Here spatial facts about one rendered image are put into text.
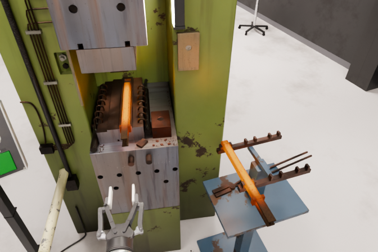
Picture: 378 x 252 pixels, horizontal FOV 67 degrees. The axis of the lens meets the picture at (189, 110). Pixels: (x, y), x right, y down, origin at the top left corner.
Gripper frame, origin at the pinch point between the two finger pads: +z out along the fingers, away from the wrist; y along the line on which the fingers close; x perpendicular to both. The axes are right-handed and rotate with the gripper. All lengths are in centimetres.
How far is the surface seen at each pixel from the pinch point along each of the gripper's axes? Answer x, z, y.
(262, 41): -100, 327, 183
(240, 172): -5.7, 8.5, 44.0
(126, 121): 1.1, 37.2, 0.7
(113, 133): -3.0, 34.9, -5.3
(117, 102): -1, 55, -5
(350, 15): -38, 253, 257
